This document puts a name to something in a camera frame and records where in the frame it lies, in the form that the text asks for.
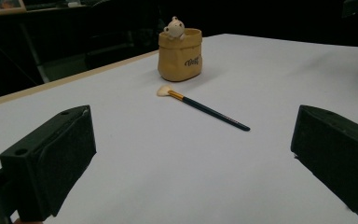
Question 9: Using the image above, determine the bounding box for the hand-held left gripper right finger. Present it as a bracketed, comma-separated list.
[290, 105, 358, 221]

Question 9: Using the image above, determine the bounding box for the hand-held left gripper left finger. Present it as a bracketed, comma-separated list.
[0, 105, 97, 222]

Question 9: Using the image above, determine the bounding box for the dark-handled fan makeup brush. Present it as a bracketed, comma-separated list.
[156, 84, 252, 133]

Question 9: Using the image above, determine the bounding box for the yellow bear pen holder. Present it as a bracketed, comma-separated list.
[157, 16, 203, 82]

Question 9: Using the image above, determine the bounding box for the metal stand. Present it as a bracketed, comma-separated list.
[19, 22, 90, 84]

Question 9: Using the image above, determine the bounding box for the framed picture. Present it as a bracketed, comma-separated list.
[0, 0, 28, 15]

